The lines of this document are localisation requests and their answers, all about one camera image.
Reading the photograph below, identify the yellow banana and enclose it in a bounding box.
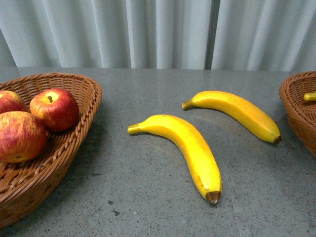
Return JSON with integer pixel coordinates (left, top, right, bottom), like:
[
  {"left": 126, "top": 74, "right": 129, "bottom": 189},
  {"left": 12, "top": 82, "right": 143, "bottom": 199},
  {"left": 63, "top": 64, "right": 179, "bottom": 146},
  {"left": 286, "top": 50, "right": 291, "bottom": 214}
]
[
  {"left": 127, "top": 115, "right": 222, "bottom": 204},
  {"left": 182, "top": 90, "right": 281, "bottom": 144},
  {"left": 303, "top": 92, "right": 316, "bottom": 101}
]

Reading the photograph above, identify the red apple with stem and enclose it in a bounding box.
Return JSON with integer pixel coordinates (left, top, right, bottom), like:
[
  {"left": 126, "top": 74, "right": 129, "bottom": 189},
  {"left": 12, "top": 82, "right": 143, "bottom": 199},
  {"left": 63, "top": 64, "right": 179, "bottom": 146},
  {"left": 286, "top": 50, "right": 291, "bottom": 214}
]
[{"left": 30, "top": 88, "right": 79, "bottom": 132}]

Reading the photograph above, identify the pale grey curtain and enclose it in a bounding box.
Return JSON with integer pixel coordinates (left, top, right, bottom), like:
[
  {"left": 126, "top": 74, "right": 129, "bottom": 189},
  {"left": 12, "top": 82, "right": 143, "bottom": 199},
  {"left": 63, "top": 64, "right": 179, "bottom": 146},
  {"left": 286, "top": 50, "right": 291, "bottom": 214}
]
[{"left": 0, "top": 0, "right": 316, "bottom": 71}]

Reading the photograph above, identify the red yellow front apple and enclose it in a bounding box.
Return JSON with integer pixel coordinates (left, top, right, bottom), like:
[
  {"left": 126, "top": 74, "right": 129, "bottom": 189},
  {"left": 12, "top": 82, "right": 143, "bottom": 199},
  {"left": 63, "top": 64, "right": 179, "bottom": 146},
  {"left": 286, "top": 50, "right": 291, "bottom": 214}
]
[{"left": 0, "top": 111, "right": 47, "bottom": 163}]

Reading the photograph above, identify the brown wicker basket right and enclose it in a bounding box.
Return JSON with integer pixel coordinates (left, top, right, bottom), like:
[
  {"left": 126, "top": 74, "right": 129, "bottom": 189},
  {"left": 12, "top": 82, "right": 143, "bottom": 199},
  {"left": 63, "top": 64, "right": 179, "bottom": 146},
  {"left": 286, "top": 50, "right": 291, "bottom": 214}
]
[{"left": 279, "top": 71, "right": 316, "bottom": 155}]

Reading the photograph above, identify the brown wicker basket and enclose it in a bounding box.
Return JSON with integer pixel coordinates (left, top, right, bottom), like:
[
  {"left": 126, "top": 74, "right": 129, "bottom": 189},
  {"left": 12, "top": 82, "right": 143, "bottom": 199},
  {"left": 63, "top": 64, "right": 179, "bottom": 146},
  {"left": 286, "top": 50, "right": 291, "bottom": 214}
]
[
  {"left": 279, "top": 71, "right": 316, "bottom": 155},
  {"left": 0, "top": 72, "right": 102, "bottom": 227}
]

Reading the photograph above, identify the dark red back apple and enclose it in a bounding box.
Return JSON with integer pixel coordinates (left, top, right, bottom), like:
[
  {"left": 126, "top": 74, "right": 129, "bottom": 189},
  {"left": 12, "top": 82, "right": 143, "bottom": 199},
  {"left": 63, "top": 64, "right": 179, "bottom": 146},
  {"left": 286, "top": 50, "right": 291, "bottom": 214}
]
[{"left": 0, "top": 90, "right": 28, "bottom": 114}]

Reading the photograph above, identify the brown wicker basket left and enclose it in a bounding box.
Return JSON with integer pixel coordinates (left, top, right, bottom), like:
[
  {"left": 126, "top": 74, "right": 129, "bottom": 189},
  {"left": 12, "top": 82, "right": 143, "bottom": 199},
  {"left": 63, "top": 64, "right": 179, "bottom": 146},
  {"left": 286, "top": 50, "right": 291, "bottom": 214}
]
[{"left": 0, "top": 72, "right": 102, "bottom": 227}]

